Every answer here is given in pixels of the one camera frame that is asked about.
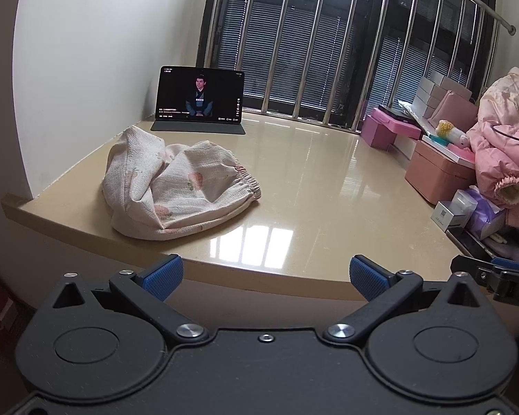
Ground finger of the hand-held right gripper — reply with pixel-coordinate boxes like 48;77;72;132
452;255;519;312

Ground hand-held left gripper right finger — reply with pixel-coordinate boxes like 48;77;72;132
324;255;481;347

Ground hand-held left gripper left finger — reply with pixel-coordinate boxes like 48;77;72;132
52;254;209;349

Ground white strawberry print pants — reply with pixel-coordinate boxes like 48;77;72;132
101;125;262;240

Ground black tray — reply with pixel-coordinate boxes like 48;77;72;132
445;225;519;265

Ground purple plastic packet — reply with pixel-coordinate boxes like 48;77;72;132
463;186;508;243

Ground small white printed box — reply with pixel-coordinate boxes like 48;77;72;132
435;201;466;232

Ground clear white small box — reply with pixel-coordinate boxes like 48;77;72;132
452;189;479;218

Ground dusty pink storage box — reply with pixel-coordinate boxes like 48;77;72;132
405;134;477;206

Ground white low box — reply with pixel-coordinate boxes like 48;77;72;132
388;134;421;159

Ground hot pink cube box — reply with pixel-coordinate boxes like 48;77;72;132
361;117;399;149

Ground hot pink flat box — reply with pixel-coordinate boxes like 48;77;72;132
371;108;423;138

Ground black flat case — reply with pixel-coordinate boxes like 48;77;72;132
378;104;412;123

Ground yellow and white plush toy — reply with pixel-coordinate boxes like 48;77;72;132
435;120;471;148

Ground dark patterned cloth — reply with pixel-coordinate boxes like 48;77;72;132
0;264;32;347

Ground clear plastic wrapper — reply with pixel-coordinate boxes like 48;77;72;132
398;99;434;136

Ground tablet with dark keyboard cover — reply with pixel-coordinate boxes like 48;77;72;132
151;66;246;136

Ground stack of white boxes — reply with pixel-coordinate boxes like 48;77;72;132
415;75;474;122

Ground metal window guard bars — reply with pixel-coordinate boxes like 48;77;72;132
201;0;517;128

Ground grey window blinds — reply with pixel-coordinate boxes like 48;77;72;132
212;0;472;117

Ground black cord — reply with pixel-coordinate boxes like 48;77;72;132
491;124;519;146

